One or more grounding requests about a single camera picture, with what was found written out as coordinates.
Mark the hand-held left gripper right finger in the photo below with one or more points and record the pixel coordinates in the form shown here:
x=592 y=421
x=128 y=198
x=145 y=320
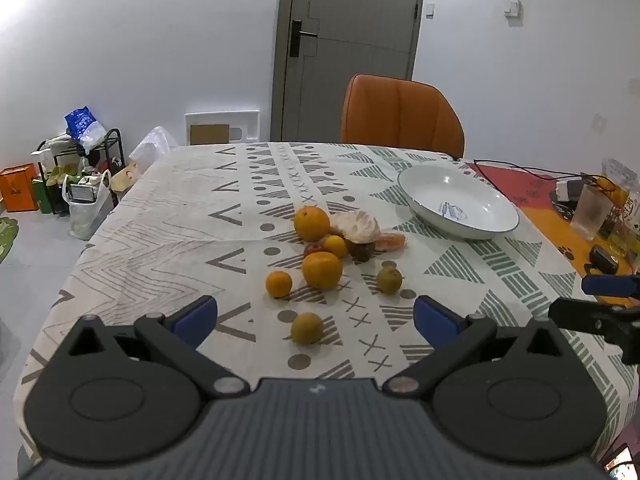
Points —
x=434 y=321

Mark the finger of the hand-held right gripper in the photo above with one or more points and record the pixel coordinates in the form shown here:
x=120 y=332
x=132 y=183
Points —
x=580 y=312
x=607 y=285

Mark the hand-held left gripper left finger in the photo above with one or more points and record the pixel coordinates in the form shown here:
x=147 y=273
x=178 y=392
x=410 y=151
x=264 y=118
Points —
x=197 y=320

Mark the olive green round fruit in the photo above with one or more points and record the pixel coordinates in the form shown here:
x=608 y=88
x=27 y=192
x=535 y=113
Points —
x=389 y=280

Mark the small orange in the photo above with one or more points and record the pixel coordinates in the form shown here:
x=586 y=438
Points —
x=278 y=284
x=336 y=246

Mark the orange pomelo segment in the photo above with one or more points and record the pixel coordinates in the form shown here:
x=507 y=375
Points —
x=392 y=242

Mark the dark passion fruit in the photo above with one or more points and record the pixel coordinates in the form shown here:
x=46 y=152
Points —
x=361 y=251

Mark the yellow round fruit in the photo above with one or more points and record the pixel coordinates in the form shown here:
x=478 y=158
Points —
x=307 y=328

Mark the large orange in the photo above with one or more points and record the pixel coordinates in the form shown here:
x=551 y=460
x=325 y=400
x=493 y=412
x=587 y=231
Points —
x=322 y=270
x=311 y=223

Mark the peeled pomelo piece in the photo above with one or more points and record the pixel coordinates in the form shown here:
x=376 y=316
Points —
x=356 y=225

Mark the white plate with blue rim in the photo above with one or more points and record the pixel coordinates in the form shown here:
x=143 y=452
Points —
x=450 y=190

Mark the red fruit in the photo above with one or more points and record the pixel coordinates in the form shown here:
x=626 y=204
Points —
x=313 y=249

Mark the black case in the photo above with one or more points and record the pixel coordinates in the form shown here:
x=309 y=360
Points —
x=602 y=258

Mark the clear ribbed cup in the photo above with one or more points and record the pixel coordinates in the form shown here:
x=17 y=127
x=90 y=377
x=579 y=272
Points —
x=590 y=215

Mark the red orange paw-print mat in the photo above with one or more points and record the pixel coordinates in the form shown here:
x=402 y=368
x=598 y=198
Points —
x=545 y=230

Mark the yellow snack bag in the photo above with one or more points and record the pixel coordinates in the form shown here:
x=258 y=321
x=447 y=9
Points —
x=622 y=192

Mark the patterned white tablecloth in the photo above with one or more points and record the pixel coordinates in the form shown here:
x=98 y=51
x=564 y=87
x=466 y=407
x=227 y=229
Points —
x=175 y=220

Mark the white charger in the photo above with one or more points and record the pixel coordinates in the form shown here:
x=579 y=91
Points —
x=567 y=190

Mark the white plastic bag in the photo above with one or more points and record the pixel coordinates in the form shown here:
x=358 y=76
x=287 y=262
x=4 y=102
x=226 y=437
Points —
x=87 y=215

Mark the beige paper bag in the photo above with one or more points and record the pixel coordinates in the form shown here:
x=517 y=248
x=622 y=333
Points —
x=124 y=177

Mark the clear plastic bag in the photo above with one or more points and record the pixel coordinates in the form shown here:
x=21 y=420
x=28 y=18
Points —
x=152 y=147

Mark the black metal rack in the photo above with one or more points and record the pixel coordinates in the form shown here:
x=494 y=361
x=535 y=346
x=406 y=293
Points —
x=116 y=155

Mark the brown cardboard sheet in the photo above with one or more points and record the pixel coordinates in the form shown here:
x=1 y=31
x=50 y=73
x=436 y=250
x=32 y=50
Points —
x=209 y=135

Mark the green box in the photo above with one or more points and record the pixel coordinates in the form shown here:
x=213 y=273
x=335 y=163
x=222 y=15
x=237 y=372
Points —
x=44 y=197

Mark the green rug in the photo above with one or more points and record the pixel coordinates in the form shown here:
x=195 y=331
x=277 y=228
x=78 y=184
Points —
x=7 y=237

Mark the orange leather chair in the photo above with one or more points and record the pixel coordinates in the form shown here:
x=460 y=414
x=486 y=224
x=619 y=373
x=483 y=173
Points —
x=400 y=110

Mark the orange paper bag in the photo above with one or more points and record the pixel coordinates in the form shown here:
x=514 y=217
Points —
x=17 y=187

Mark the blue plastic bag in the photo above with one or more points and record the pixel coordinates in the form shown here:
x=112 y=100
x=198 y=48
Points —
x=84 y=125

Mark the grey door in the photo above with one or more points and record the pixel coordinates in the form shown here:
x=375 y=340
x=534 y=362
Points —
x=350 y=10

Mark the white wall niche panel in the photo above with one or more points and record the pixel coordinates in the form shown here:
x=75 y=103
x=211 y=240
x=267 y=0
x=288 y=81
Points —
x=246 y=119

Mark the large white light switch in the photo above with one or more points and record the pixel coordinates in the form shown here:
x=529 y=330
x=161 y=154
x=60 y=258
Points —
x=513 y=7

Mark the small white light switch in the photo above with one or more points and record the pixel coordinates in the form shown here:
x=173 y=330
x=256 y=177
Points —
x=430 y=10

